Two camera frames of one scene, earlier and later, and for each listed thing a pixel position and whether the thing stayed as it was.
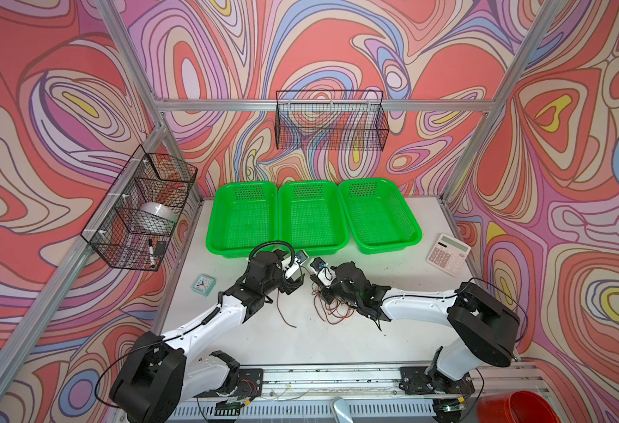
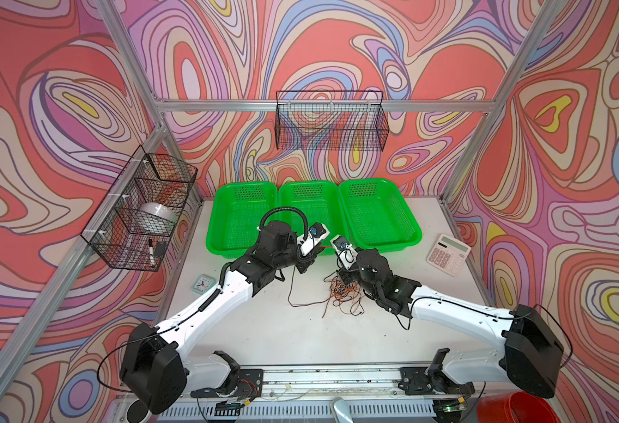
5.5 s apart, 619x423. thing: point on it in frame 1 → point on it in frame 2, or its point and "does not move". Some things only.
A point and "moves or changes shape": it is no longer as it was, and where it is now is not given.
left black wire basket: (133, 226) does not move
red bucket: (516, 407) does not move
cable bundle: (331, 310) moves or changes shape
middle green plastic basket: (311, 217) does not move
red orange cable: (281, 312) moves or changes shape
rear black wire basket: (334, 120) does not move
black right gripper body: (336, 290) → (369, 287)
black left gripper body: (277, 280) → (291, 256)
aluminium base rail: (376, 395) does not move
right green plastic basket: (379, 220) does not move
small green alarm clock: (204, 285) does not move
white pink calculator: (449, 255) does not move
